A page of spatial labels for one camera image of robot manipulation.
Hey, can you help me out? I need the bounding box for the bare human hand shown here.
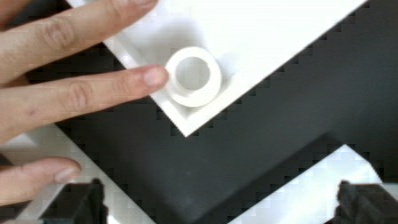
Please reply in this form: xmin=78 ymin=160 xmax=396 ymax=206
xmin=0 ymin=0 xmax=170 ymax=207

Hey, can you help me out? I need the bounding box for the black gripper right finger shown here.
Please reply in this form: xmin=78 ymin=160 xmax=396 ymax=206
xmin=332 ymin=181 xmax=398 ymax=224

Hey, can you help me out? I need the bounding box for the white square tabletop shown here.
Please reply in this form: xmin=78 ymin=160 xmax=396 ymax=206
xmin=105 ymin=0 xmax=366 ymax=134

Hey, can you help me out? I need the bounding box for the white L-shaped obstacle fence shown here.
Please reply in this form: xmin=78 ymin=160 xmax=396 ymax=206
xmin=0 ymin=126 xmax=382 ymax=224

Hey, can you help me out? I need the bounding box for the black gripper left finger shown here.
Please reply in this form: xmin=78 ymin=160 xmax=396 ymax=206
xmin=41 ymin=179 xmax=108 ymax=224

